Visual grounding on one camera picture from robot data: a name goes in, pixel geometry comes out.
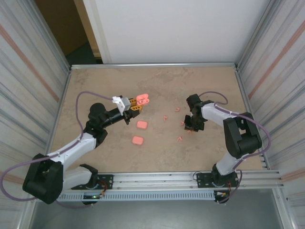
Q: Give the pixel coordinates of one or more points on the white wall panel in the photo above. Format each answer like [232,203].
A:
[166,28]

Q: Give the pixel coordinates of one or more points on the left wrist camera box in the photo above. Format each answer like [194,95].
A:
[124,103]

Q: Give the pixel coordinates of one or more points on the corrugated enclosure side panel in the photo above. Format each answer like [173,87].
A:
[281,71]
[23,71]

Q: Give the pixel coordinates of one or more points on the brown wooden door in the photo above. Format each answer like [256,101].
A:
[59,23]

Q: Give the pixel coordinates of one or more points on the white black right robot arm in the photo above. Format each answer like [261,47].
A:
[243,133]

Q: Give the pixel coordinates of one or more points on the grey metal lower panel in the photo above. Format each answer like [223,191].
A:
[155,214]

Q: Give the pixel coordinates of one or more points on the small black controller board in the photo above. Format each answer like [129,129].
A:
[91,197]
[220,194]

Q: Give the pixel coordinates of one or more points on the aluminium back frame rail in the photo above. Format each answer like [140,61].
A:
[152,65]

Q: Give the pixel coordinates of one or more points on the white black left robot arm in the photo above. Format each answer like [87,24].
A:
[78,143]

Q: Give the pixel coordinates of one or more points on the pink earbud charging case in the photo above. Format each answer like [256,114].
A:
[138,140]
[142,99]
[142,124]

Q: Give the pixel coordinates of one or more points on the aluminium side frame rail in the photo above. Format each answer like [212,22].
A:
[65,90]
[240,78]

